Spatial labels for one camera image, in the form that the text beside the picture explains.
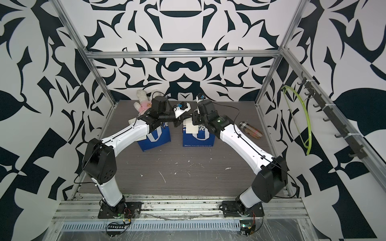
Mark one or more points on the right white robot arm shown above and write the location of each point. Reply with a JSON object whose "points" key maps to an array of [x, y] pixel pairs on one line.
{"points": [[270, 172]]}

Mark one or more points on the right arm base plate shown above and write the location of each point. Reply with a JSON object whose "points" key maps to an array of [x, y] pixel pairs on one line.
{"points": [[237, 209]]}

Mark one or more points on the blue white paper bag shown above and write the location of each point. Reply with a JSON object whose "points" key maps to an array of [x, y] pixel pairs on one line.
{"points": [[157, 138], [202, 139]]}

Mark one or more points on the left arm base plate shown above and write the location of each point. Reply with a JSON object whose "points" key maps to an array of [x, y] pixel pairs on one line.
{"points": [[126, 210]]}

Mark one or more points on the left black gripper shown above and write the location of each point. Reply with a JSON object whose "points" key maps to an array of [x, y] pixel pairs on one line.
{"points": [[174, 116]]}

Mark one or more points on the dark wall hook rack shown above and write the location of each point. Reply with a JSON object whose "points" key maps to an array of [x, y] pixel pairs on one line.
{"points": [[335, 116]]}

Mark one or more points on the green clothes hanger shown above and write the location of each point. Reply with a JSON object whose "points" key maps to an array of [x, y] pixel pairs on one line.
{"points": [[307, 142]]}

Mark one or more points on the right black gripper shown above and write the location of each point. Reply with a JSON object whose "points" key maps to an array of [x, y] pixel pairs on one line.
{"points": [[195, 114]]}

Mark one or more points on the white plush bunny pink shirt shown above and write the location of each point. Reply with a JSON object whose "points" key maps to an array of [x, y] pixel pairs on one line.
{"points": [[144, 102]]}

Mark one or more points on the black usb hub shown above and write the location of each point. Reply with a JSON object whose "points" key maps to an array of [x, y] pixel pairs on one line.
{"points": [[114, 228]]}

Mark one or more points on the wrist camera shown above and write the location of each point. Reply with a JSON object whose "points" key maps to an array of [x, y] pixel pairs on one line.
{"points": [[181, 108], [200, 97]]}

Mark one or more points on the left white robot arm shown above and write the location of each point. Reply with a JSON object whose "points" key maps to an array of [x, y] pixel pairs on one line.
{"points": [[99, 161]]}

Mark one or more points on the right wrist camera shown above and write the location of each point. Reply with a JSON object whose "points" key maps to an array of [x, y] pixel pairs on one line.
{"points": [[200, 97]]}

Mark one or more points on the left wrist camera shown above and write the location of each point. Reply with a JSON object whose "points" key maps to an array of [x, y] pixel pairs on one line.
{"points": [[181, 108]]}

